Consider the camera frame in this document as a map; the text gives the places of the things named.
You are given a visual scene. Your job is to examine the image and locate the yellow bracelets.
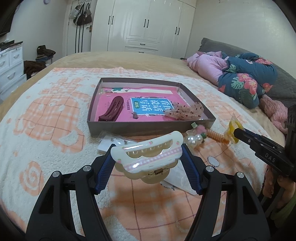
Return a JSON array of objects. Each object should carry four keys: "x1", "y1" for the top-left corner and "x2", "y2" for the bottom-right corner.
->
[{"x1": 225, "y1": 113, "x2": 244, "y2": 144}]

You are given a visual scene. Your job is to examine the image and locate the pink fluffy hair clip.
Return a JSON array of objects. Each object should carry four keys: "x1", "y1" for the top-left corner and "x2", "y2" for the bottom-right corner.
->
[{"x1": 191, "y1": 122, "x2": 207, "y2": 139}]

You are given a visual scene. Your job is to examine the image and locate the clear plastic bag with card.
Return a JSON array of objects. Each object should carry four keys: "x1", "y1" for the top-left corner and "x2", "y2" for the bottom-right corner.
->
[{"x1": 160, "y1": 160, "x2": 197, "y2": 196}]

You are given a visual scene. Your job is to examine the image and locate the earring card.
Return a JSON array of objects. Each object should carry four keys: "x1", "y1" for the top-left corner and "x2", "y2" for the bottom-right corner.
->
[{"x1": 97, "y1": 131, "x2": 136, "y2": 154}]

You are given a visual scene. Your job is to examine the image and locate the cream claw hair clip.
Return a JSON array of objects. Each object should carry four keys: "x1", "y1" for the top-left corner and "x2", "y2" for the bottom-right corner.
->
[{"x1": 110, "y1": 131, "x2": 184, "y2": 184}]

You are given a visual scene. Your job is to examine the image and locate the maroon hair clip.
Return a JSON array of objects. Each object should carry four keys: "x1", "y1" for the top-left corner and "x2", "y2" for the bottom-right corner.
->
[{"x1": 98, "y1": 96, "x2": 124, "y2": 122}]

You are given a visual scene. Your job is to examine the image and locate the pearl hair clip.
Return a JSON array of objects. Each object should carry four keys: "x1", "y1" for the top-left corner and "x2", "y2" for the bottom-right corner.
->
[{"x1": 185, "y1": 134, "x2": 204, "y2": 149}]

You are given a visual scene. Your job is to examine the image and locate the person's right hand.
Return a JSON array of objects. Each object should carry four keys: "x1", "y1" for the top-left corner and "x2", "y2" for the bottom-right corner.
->
[{"x1": 262, "y1": 166, "x2": 295, "y2": 208}]

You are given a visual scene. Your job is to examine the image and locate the grey headboard cushion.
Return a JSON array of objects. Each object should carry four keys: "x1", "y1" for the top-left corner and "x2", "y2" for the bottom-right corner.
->
[{"x1": 199, "y1": 38, "x2": 295, "y2": 109}]

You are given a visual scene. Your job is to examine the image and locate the floral blue quilt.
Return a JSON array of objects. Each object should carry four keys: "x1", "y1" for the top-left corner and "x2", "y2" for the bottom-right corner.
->
[{"x1": 218, "y1": 53, "x2": 278, "y2": 109}]

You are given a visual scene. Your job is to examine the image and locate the white and orange blanket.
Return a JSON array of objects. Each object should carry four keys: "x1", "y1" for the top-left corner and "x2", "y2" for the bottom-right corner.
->
[{"x1": 1, "y1": 68, "x2": 270, "y2": 240}]

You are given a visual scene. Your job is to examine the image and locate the pink quilt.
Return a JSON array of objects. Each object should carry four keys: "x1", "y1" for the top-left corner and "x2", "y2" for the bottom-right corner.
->
[{"x1": 187, "y1": 51, "x2": 228, "y2": 86}]

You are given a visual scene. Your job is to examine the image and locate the tan bed cover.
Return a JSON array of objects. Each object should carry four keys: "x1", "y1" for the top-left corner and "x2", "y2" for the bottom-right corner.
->
[{"x1": 0, "y1": 51, "x2": 296, "y2": 144}]

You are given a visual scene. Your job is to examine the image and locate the brown cardboard box tray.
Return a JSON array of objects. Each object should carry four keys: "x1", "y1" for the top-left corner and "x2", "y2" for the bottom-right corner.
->
[{"x1": 87, "y1": 77, "x2": 216, "y2": 137}]

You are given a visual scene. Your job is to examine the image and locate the white drawer cabinet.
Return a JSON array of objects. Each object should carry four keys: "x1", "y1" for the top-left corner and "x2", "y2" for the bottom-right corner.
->
[{"x1": 0, "y1": 42, "x2": 27, "y2": 101}]

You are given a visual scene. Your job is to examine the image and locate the pile of dark clothes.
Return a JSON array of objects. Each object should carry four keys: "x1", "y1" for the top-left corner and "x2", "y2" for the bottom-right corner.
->
[{"x1": 23, "y1": 45, "x2": 56, "y2": 79}]

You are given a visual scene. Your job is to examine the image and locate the white wardrobe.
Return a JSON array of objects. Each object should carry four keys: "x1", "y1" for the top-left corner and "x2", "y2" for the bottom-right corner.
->
[{"x1": 90, "y1": 0, "x2": 197, "y2": 59}]

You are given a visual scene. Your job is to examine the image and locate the white door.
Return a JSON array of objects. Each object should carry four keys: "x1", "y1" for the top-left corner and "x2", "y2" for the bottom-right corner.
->
[{"x1": 62, "y1": 1, "x2": 97, "y2": 57}]

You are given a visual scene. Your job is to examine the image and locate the handbags hanging on door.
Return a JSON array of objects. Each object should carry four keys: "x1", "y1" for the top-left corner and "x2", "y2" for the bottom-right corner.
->
[{"x1": 69, "y1": 1, "x2": 92, "y2": 26}]

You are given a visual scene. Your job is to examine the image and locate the black wall television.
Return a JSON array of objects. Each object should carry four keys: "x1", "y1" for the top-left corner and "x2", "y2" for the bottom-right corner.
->
[{"x1": 0, "y1": 9, "x2": 15, "y2": 37}]

